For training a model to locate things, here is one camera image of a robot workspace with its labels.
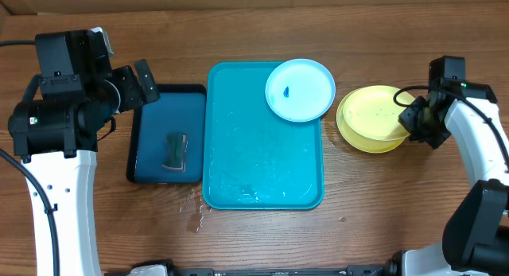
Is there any teal plastic tray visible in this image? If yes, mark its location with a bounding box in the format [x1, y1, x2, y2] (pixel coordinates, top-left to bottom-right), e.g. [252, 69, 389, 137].
[202, 61, 324, 210]

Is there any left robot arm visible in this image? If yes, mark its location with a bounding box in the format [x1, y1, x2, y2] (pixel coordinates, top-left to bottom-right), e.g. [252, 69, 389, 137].
[4, 27, 160, 275]

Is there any yellow plate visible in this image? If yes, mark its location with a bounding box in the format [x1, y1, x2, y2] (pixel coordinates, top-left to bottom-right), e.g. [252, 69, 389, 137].
[342, 85, 410, 141]
[336, 91, 405, 154]

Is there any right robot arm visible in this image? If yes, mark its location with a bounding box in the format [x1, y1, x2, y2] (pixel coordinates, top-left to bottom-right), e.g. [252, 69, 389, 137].
[383, 56, 508, 275]

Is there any light blue plate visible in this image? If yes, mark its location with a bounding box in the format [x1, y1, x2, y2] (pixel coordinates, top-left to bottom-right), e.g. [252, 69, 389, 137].
[265, 59, 336, 122]

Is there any black water tray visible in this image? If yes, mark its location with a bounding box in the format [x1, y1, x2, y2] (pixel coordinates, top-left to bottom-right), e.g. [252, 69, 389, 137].
[126, 84, 207, 185]

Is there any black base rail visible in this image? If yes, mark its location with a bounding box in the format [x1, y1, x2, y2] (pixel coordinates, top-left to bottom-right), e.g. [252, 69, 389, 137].
[103, 259, 398, 276]

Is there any green and orange sponge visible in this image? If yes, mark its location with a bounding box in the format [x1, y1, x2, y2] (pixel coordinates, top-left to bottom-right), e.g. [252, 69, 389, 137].
[162, 133, 188, 171]

